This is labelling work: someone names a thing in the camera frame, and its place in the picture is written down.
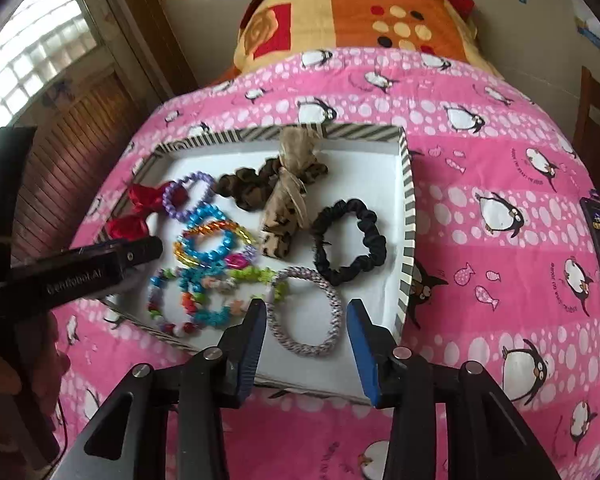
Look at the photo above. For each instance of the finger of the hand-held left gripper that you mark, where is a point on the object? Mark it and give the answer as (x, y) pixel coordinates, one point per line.
(142, 257)

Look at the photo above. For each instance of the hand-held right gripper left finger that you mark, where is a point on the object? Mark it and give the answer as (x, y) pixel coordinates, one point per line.
(255, 340)

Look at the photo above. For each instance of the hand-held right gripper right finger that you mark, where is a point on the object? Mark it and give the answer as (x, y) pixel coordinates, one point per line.
(362, 355)

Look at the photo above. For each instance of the red velvet bow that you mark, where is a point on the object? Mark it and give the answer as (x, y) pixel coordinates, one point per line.
(125, 227)

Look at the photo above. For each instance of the black scrunchie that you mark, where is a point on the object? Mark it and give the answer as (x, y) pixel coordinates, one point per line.
(372, 240)

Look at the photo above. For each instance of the brown scrunchie with leopard ribbon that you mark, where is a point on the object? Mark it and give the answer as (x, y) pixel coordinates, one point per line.
(280, 210)

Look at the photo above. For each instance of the striped cardboard box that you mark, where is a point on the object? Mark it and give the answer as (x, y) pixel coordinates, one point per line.
(360, 185)

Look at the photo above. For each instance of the person's left hand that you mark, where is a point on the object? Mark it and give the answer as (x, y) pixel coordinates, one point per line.
(55, 360)

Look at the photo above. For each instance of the brown wooden door panel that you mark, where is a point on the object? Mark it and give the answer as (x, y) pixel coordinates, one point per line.
(70, 160)

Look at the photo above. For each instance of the pink penguin blanket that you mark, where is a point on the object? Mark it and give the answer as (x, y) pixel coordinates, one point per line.
(480, 285)

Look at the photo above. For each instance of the window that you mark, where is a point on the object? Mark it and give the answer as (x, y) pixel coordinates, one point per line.
(30, 50)

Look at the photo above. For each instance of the orange patterned blanket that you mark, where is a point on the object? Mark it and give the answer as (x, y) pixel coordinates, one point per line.
(330, 20)

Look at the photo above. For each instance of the blue wall sticker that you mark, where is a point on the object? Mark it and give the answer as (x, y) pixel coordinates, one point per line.
(590, 22)

